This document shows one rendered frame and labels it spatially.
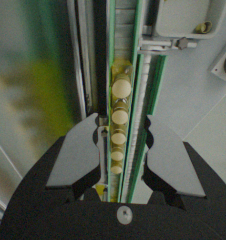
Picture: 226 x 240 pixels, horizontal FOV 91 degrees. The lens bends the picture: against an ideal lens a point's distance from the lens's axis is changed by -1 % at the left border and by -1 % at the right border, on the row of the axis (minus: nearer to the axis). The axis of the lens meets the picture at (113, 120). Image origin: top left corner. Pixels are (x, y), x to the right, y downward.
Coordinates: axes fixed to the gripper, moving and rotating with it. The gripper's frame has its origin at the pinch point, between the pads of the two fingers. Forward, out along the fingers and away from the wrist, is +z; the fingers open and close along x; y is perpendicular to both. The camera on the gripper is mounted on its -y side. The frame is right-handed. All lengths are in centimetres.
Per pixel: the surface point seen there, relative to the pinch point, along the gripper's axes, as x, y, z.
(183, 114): 38, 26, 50
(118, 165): 0.1, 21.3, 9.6
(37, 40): -12.4, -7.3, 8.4
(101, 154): -10, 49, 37
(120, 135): 0.3, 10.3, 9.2
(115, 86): -1.1, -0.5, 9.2
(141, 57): 5.9, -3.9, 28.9
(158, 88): 12.8, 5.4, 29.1
